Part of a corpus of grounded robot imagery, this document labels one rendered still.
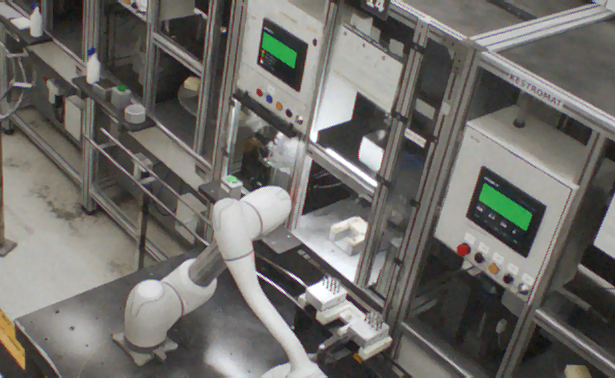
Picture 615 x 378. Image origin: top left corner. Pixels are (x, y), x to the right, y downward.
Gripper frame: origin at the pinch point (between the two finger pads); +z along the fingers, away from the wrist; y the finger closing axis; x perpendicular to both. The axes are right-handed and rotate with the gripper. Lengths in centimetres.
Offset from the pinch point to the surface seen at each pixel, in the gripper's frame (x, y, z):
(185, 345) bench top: 48, -23, -32
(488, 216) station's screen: -25, 66, 22
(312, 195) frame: 68, 6, 47
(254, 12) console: 100, 80, 28
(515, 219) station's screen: -34, 71, 22
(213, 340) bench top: 45, -23, -22
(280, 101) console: 78, 53, 27
